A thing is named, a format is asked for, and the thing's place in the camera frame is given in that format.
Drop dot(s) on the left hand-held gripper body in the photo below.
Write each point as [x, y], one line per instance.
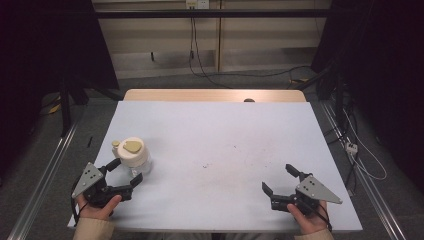
[89, 176]

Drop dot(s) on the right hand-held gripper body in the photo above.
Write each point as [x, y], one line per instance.
[315, 190]

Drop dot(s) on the clear bottle with cream lid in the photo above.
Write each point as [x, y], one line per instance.
[134, 155]

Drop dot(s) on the person's right hand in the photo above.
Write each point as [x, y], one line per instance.
[308, 221]

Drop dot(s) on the person's left hand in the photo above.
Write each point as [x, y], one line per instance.
[97, 210]

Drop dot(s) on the white power strip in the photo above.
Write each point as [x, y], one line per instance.
[351, 147]

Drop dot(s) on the white table mat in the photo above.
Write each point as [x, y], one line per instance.
[213, 146]

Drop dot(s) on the black stand leg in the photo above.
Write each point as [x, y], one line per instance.
[340, 100]
[65, 110]

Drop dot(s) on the wooden table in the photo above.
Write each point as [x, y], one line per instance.
[200, 95]

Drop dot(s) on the black curtain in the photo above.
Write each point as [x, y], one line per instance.
[383, 66]
[40, 50]

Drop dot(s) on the black horizontal bar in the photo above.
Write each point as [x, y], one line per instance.
[213, 13]

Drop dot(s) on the metal floor rail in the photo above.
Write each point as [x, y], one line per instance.
[366, 186]
[40, 186]

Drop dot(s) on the white wall outlet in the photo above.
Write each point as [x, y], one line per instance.
[197, 3]

